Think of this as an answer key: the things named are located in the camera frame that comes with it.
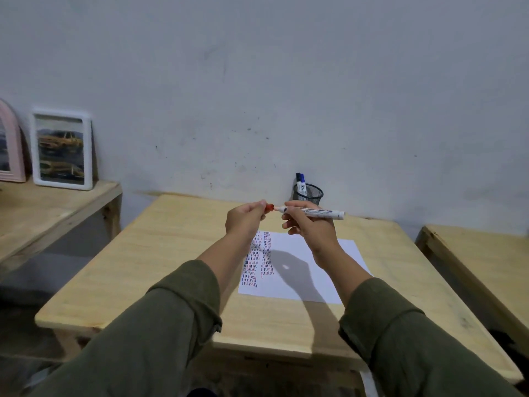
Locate person's right hand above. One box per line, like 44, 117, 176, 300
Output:
281, 201, 341, 257

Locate person's left hand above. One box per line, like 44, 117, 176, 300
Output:
225, 200, 268, 241

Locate white marker pen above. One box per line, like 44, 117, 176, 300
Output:
274, 205, 346, 221

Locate person's right forearm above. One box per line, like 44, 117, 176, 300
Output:
311, 244, 522, 397

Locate person's left forearm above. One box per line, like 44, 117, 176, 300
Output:
28, 232, 258, 397

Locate black mesh pen holder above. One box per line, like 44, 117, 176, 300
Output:
292, 183, 325, 206

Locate white paper sheet with marks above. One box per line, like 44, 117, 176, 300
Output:
238, 230, 373, 305

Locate large wooden table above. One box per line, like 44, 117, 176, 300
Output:
35, 193, 525, 397

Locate bare wooden side table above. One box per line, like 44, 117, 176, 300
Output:
414, 224, 529, 360

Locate wooden table with frames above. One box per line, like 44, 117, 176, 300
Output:
0, 179, 123, 281

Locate white picture frame with cars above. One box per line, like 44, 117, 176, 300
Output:
29, 107, 94, 191

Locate pink arched picture frame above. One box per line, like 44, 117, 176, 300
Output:
0, 98, 26, 183

